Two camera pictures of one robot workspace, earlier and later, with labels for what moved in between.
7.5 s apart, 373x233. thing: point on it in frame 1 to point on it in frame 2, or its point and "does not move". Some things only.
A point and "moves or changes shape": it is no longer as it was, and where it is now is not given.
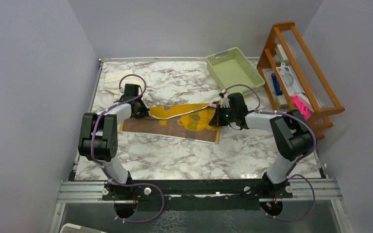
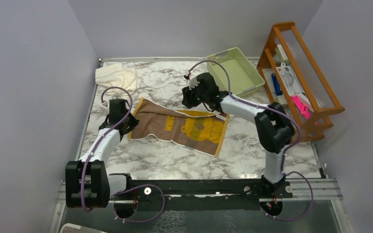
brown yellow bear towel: [190, 122] moves or changes shape
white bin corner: [72, 228] does not move
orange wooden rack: [290, 72] does not move
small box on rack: [280, 54] does not move
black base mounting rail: [234, 194] does not move
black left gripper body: [142, 110] to [132, 122]
